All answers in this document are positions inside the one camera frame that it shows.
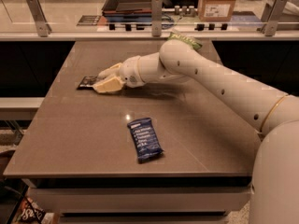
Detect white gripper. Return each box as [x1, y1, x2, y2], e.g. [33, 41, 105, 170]
[93, 56, 145, 93]

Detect black rxbar chocolate bar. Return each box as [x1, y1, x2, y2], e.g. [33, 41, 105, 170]
[78, 76, 100, 90]

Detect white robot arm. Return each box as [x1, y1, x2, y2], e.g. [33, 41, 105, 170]
[93, 39, 299, 224]

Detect blue rxbar wrapper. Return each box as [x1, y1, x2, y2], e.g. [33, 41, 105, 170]
[127, 118, 164, 162]

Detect green chip bag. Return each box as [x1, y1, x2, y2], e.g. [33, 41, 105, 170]
[168, 32, 202, 50]

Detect open dark orange case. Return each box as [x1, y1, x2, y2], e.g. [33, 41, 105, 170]
[102, 0, 151, 15]

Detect grey table base drawers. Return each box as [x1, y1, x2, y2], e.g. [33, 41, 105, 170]
[26, 180, 249, 224]

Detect cardboard box with label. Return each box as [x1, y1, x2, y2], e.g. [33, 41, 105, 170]
[197, 0, 236, 21]

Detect red snack bag on floor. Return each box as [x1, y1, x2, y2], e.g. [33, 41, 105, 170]
[15, 199, 55, 224]

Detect left metal glass bracket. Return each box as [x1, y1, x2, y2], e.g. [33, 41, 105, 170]
[26, 0, 51, 37]

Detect metal glass bracket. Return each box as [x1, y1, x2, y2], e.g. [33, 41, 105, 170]
[261, 0, 288, 36]
[151, 0, 163, 37]
[26, 0, 51, 37]

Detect middle metal glass bracket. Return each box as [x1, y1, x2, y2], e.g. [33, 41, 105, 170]
[151, 0, 163, 37]

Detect right metal glass bracket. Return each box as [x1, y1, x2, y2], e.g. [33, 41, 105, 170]
[261, 0, 288, 36]

